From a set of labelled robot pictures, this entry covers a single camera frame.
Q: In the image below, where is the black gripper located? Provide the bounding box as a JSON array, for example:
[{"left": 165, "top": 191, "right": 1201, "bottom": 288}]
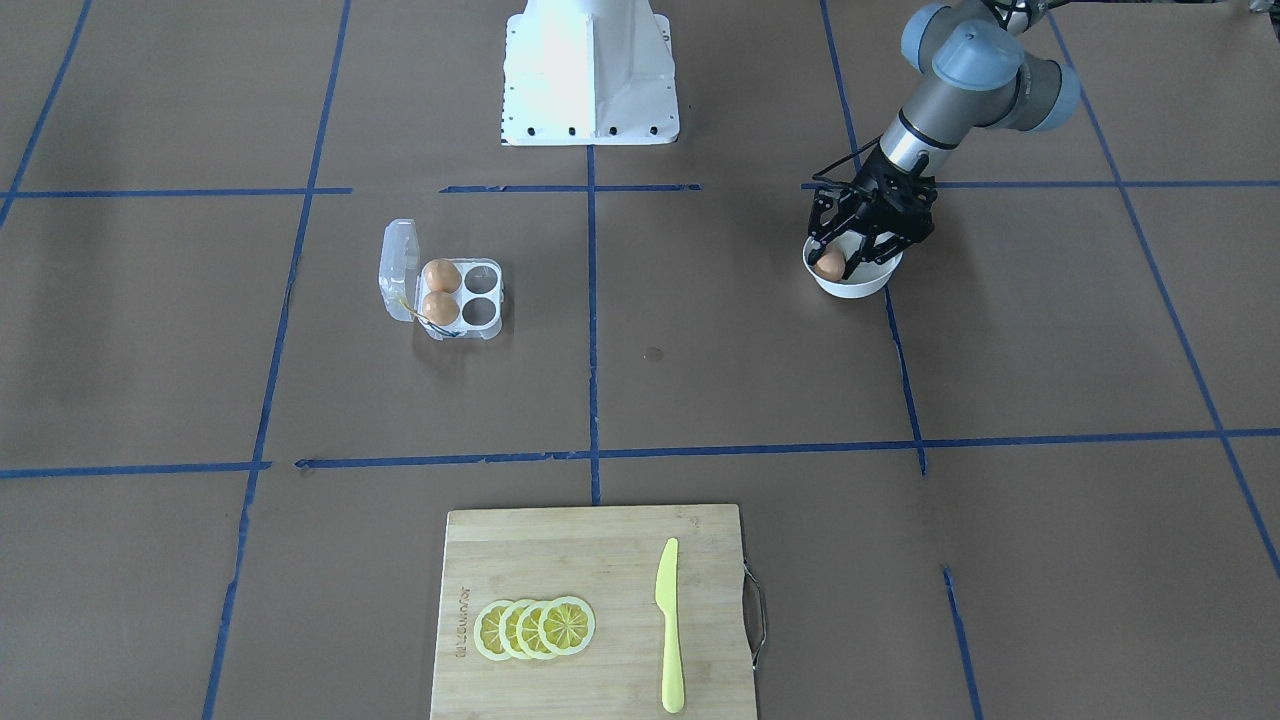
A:
[{"left": 808, "top": 149, "right": 937, "bottom": 283}]

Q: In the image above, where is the brown egg from bowl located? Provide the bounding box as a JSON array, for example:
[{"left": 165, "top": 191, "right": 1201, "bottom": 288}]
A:
[{"left": 812, "top": 247, "right": 847, "bottom": 282}]

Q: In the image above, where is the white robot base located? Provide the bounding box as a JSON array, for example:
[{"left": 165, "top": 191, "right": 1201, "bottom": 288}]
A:
[{"left": 500, "top": 1, "right": 681, "bottom": 147}]

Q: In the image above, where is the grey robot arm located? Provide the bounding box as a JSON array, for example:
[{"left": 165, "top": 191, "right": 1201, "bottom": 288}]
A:
[{"left": 804, "top": 1, "right": 1082, "bottom": 284}]

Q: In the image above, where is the clear plastic egg box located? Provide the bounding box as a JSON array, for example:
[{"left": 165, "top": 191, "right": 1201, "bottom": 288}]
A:
[{"left": 378, "top": 219, "right": 506, "bottom": 341}]

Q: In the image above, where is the brown egg far slot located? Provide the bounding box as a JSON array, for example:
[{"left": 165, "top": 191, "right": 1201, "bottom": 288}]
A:
[{"left": 421, "top": 258, "right": 463, "bottom": 293}]

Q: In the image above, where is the brown egg slot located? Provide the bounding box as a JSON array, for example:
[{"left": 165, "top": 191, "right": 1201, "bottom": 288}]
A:
[
  {"left": 420, "top": 291, "right": 460, "bottom": 327},
  {"left": 421, "top": 258, "right": 463, "bottom": 293}
]

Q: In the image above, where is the brown egg near slot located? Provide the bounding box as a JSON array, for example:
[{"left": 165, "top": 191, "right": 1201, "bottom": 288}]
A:
[{"left": 420, "top": 291, "right": 460, "bottom": 327}]

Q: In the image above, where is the white round bowl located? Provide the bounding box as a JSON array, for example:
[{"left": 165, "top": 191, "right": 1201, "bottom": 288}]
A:
[{"left": 801, "top": 231, "right": 905, "bottom": 299}]

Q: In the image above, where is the brown paper table cover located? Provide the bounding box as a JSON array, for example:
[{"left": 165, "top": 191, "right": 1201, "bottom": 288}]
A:
[{"left": 3, "top": 1, "right": 1277, "bottom": 719}]

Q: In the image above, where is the yellow plastic knife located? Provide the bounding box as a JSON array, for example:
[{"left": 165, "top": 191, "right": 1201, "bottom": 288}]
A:
[{"left": 654, "top": 537, "right": 686, "bottom": 715}]

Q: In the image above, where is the wooden cutting board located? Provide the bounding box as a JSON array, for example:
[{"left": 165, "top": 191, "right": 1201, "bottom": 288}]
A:
[{"left": 429, "top": 503, "right": 758, "bottom": 719}]

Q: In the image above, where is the lemon slice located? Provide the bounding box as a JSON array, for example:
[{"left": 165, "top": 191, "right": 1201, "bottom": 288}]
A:
[
  {"left": 515, "top": 600, "right": 561, "bottom": 661},
  {"left": 472, "top": 600, "right": 513, "bottom": 662},
  {"left": 541, "top": 596, "right": 596, "bottom": 657},
  {"left": 498, "top": 600, "right": 534, "bottom": 660}
]

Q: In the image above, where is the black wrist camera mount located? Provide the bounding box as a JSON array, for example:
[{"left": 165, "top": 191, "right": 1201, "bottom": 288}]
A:
[{"left": 812, "top": 174, "right": 858, "bottom": 215}]

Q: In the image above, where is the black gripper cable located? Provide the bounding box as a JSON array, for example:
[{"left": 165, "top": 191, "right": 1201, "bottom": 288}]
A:
[{"left": 800, "top": 140, "right": 881, "bottom": 191}]

